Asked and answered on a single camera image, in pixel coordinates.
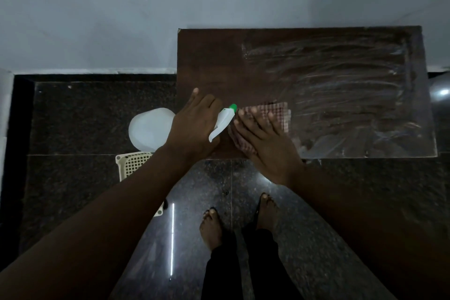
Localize person's left hand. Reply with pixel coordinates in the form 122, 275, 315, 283
160, 88, 225, 167

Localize person's right hand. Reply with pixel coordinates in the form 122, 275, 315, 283
234, 108, 305, 186

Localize white spray bottle green nozzle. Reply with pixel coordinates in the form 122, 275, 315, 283
208, 104, 238, 143

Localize red checked cleaning cloth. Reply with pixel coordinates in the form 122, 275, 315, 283
227, 101, 292, 156

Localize person's right forearm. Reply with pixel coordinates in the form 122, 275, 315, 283
288, 164, 450, 300

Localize person's left forearm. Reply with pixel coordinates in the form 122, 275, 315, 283
0, 147, 193, 300

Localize white round plastic container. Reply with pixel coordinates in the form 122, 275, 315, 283
128, 107, 176, 154

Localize person's right foot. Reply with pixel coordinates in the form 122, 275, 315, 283
255, 193, 278, 234

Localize person's foot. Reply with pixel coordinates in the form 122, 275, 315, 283
199, 207, 224, 252
255, 193, 278, 234

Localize white plastic lattice basket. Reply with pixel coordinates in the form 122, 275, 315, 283
115, 151, 165, 218

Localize person's left foot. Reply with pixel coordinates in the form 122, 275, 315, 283
199, 207, 224, 252

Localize person's black trousers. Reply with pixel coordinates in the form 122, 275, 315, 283
200, 223, 304, 300

